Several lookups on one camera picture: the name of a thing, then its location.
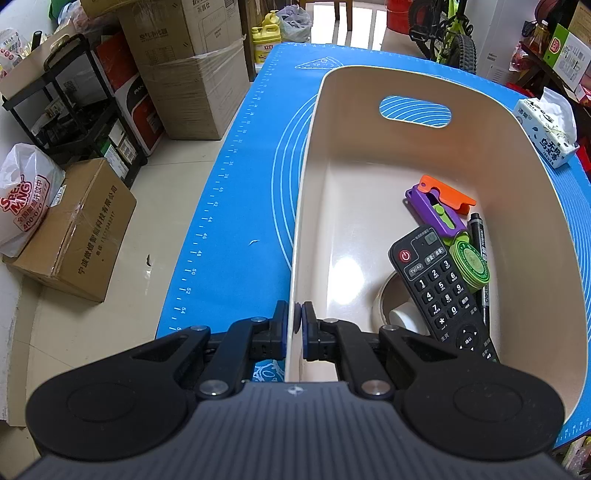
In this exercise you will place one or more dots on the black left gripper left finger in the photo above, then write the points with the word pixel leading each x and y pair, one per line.
pixel 252 349

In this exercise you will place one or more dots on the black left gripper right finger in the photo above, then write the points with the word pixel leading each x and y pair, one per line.
pixel 352 352

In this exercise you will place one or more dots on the white tape roll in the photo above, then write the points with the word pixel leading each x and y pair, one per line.
pixel 394 306

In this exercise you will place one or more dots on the black remote control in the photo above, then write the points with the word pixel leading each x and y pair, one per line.
pixel 442 296

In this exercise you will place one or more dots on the green round tape measure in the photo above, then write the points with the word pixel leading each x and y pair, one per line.
pixel 471 265

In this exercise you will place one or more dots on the beige plastic storage bin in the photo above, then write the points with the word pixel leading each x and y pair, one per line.
pixel 390 151

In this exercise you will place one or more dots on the orange purple green toy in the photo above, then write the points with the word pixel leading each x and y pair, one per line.
pixel 442 207

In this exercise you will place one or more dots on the black marker pen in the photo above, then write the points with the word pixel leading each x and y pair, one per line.
pixel 476 226

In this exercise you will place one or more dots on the blue silicone table mat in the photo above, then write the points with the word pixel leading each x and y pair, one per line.
pixel 237 259

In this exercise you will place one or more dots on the floor cardboard box with print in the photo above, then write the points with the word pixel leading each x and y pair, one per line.
pixel 75 248

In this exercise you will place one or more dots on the wrapped bottom cardboard box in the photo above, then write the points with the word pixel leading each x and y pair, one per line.
pixel 197 97

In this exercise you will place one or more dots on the white red plastic bag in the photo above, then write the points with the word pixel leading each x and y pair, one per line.
pixel 30 181

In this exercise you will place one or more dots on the black metal shelf rack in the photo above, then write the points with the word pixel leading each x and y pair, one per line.
pixel 70 112

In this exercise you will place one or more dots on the yellow oil jug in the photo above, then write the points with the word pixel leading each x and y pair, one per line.
pixel 265 37

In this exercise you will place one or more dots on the white tissue pack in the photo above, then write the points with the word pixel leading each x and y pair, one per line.
pixel 550 124

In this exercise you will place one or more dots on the translucent plastic bag on floor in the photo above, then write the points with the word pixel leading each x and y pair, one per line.
pixel 295 24

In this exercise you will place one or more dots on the red black appliance box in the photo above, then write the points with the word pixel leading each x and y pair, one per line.
pixel 130 91

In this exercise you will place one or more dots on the middle stacked cardboard box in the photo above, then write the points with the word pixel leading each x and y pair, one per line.
pixel 162 31

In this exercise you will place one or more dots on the green black bicycle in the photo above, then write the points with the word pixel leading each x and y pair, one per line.
pixel 443 33

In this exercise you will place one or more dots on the white cabinet appliance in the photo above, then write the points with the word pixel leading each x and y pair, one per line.
pixel 498 29

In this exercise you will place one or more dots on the green white carton box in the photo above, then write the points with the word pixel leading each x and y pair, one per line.
pixel 568 57

